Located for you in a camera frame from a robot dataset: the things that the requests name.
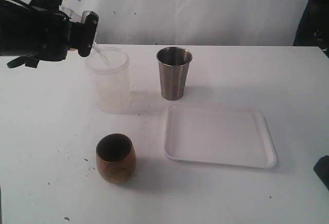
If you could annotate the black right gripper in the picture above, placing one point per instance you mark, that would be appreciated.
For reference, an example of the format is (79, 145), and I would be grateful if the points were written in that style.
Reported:
(321, 169)

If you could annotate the stainless steel cup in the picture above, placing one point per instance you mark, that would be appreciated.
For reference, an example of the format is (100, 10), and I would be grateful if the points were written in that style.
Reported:
(173, 65)

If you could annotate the brown wooden cup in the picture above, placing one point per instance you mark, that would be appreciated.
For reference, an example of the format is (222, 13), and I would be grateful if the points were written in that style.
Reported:
(115, 158)

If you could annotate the clear dome shaker lid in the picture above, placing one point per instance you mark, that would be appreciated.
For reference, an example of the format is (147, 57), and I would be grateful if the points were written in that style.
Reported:
(73, 17)

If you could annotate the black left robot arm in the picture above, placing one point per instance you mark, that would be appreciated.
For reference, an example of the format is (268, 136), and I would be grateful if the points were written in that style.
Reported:
(34, 31)

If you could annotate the translucent plastic container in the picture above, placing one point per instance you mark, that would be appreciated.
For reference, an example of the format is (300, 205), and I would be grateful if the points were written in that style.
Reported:
(108, 68)

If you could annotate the white rectangular tray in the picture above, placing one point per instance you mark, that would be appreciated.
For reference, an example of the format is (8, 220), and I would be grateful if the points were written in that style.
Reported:
(218, 135)

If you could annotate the dark curtain at right edge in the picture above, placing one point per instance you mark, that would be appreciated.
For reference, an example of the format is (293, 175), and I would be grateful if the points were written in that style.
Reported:
(313, 26)

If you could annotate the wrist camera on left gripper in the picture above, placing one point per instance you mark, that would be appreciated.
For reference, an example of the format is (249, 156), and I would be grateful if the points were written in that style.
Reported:
(82, 34)

